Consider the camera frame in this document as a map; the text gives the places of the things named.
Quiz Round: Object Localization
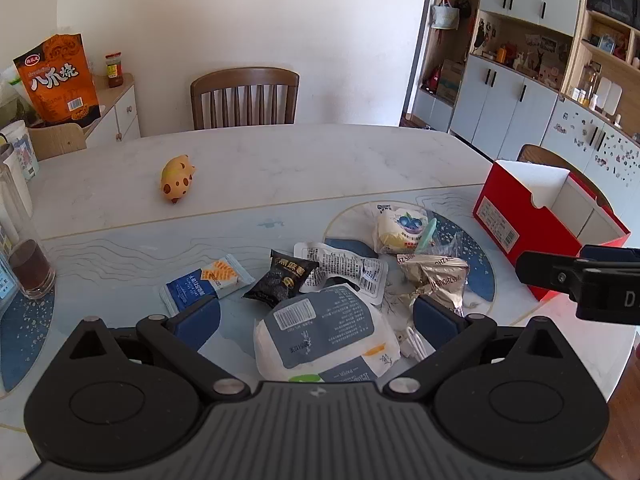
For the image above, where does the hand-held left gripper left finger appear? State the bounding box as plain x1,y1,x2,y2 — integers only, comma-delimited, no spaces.
65,295,251,402

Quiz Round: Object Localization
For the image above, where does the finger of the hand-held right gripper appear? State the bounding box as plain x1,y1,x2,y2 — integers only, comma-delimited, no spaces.
515,251,585,301
580,245,640,263

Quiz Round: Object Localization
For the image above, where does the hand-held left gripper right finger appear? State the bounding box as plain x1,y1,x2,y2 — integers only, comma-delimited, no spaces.
384,294,576,402

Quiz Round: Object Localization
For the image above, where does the blue cracker packet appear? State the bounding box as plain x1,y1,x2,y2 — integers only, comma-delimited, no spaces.
160,254,256,316

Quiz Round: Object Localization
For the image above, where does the gold foil packet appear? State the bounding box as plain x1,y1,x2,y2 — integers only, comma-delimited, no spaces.
396,253,469,318

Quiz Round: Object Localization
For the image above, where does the white box red rim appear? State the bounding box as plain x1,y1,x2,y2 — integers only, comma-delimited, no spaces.
472,159,632,302

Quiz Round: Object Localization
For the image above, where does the clear plastic bag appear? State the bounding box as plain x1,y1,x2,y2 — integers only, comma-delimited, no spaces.
425,232,472,262

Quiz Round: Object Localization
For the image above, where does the black snack packet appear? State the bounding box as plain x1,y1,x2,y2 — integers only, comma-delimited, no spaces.
242,249,321,309

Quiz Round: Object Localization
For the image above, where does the blueberry bread packet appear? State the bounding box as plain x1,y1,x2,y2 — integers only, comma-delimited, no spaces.
371,202,436,256

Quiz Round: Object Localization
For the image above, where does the white printed sachet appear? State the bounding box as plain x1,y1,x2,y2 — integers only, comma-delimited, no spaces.
293,241,389,306

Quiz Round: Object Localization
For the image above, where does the large white bread packet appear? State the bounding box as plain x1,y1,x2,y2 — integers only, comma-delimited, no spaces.
253,283,401,383

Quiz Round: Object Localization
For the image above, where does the white marble desktop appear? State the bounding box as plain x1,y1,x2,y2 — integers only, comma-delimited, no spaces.
0,122,640,441

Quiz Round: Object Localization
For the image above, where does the wooden slatted chair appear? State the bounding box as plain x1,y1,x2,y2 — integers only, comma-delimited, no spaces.
190,66,301,131
517,144,613,211

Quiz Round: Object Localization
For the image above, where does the yellow pig toy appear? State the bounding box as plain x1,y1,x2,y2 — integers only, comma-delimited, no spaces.
160,155,196,204

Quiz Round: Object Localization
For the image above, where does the glass of dark drink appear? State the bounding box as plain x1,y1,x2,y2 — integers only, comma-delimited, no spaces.
0,162,56,301

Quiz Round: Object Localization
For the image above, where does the brown carton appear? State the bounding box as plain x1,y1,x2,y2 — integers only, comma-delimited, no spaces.
437,59,466,106

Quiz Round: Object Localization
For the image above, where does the white drawer cabinet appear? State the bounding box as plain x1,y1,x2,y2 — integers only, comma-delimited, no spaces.
82,74,142,148

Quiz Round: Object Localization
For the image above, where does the white printed cup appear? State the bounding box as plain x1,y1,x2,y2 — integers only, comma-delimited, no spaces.
0,120,40,181

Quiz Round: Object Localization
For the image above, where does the red-lidded sauce jar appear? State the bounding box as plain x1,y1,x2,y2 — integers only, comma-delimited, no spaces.
105,52,125,88

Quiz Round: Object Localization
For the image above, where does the hanging tote bag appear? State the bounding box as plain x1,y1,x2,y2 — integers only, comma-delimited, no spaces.
431,0,461,31

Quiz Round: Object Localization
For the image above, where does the orange snack bag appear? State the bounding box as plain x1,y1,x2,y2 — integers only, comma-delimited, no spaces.
12,33,99,126

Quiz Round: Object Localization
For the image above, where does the white plastic bag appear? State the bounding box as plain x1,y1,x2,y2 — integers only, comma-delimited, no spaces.
0,65,38,126

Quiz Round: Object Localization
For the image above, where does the grey wall cabinet unit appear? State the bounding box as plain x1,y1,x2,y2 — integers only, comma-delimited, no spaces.
410,0,640,196

